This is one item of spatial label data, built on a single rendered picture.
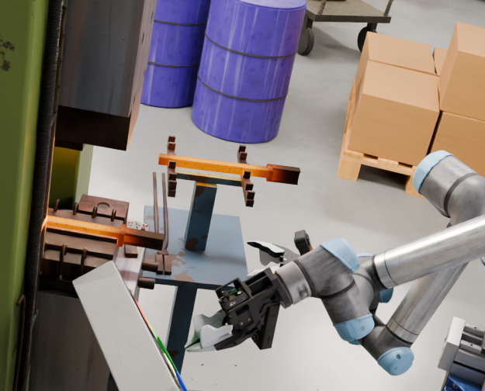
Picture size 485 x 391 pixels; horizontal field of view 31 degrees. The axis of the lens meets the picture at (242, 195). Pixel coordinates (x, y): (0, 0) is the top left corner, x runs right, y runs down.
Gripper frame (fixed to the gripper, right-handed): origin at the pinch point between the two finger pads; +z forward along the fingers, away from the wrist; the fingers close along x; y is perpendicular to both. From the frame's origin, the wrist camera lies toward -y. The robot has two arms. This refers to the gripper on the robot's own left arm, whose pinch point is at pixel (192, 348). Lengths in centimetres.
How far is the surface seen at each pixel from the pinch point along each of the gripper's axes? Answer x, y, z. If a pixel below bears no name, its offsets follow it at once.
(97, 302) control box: 1.8, 22.5, 10.7
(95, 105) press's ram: -33, 37, -6
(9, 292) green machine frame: -12.6, 22.5, 24.0
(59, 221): -52, 4, 12
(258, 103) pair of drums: -292, -149, -105
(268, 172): -73, -28, -43
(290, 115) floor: -332, -196, -133
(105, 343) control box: 11.5, 22.5, 12.3
